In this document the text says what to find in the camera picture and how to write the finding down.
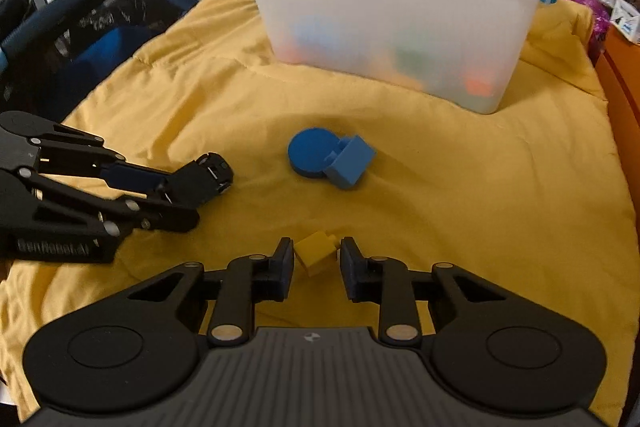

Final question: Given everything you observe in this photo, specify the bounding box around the dark blue fabric bag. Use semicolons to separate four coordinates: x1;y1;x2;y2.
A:
0;0;202;124

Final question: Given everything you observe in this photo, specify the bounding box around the magenta wrapper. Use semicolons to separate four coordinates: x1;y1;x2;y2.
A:
560;0;612;48

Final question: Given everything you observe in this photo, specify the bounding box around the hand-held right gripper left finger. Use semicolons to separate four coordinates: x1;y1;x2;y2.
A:
117;236;296;349

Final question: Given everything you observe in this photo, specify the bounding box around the orange toy block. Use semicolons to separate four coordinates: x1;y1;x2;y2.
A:
464;76;497;98

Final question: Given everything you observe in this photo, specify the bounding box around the light blue toy block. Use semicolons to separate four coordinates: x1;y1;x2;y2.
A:
326;135;377;190

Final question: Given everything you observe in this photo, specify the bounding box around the yellow blanket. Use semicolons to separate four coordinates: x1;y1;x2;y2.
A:
0;0;633;427

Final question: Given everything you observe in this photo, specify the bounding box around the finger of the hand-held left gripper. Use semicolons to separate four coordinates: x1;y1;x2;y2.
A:
20;171;201;234
37;123;171;194

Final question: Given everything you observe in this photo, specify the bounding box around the black toy piece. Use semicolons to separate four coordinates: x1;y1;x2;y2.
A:
165;151;234;214

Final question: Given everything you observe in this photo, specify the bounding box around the blue toy disc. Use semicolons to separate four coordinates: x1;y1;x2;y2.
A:
287;127;347;180

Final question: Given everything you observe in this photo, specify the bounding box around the translucent plastic storage bin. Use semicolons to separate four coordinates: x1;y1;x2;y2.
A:
225;0;564;116

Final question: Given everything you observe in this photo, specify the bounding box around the small white box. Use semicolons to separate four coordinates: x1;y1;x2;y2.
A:
610;0;640;44

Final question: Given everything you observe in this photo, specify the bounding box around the pale blue toy piece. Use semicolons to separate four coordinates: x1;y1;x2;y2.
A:
294;16;342;58

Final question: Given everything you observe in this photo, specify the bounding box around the green toy block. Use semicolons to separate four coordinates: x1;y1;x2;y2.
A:
394;46;432;84

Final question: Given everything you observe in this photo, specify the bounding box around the orange box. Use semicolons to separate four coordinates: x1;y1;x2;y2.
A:
594;27;640;170

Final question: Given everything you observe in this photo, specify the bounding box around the yellow toy block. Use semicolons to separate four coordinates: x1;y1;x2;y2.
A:
293;230;339;278

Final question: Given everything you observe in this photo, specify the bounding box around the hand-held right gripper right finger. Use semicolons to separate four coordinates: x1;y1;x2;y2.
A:
339;235;522;349

